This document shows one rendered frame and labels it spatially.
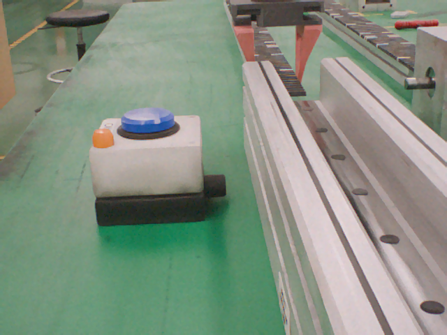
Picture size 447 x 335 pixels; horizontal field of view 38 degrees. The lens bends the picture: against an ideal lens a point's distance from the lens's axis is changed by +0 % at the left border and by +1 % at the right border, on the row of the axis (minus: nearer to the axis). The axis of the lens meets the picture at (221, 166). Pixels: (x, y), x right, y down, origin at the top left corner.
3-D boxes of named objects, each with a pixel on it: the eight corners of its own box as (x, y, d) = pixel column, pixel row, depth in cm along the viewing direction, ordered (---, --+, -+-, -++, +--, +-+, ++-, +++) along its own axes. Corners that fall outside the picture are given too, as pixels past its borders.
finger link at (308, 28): (322, 91, 73) (323, 5, 70) (258, 93, 73) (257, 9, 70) (311, 77, 80) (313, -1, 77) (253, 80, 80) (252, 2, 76)
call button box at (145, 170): (110, 185, 55) (102, 114, 53) (223, 180, 55) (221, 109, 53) (96, 227, 47) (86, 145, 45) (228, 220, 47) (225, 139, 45)
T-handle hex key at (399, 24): (393, 29, 126) (393, 19, 125) (436, 27, 126) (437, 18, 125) (417, 43, 111) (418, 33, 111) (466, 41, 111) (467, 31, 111)
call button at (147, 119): (125, 131, 51) (123, 106, 50) (176, 128, 51) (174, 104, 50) (119, 147, 47) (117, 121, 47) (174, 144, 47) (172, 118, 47)
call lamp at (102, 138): (94, 142, 47) (93, 125, 46) (115, 140, 47) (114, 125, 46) (91, 148, 45) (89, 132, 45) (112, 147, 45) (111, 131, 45)
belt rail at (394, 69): (295, 3, 172) (295, -9, 171) (310, 3, 172) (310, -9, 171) (406, 89, 82) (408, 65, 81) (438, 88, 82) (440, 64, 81)
